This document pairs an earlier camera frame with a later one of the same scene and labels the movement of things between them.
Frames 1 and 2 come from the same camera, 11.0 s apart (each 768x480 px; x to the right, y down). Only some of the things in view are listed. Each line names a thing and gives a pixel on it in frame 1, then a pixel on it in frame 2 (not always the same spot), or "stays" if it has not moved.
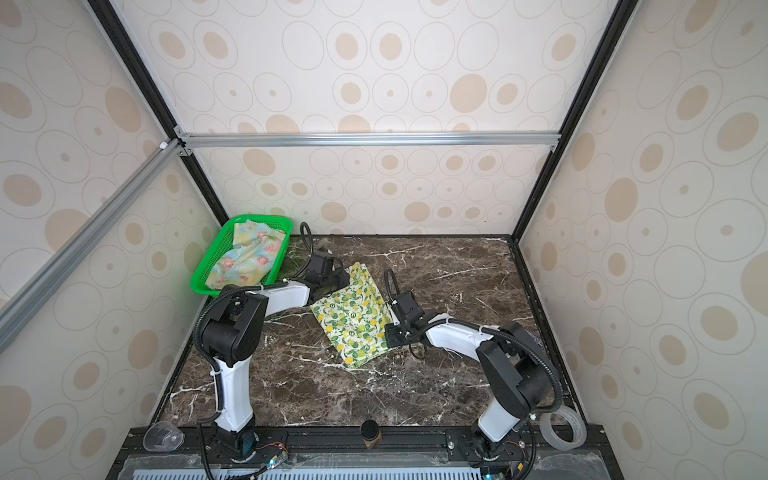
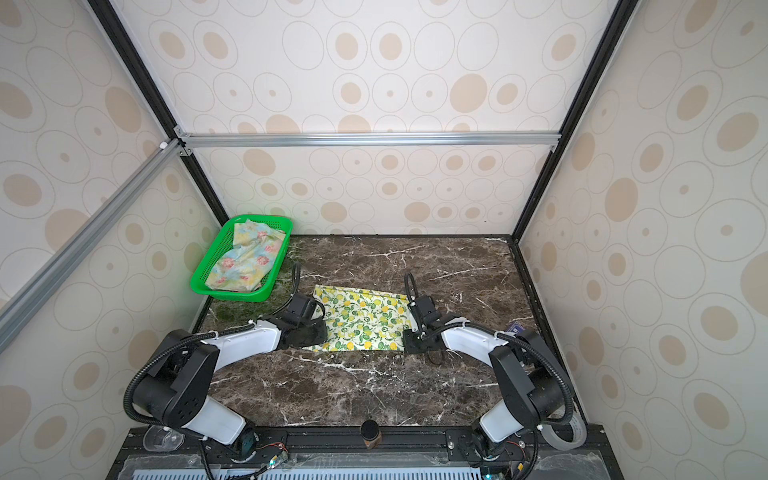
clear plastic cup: (163, 436) stays
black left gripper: (341, 275) → (321, 327)
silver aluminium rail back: (188, 142) stays
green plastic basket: (225, 244) stays
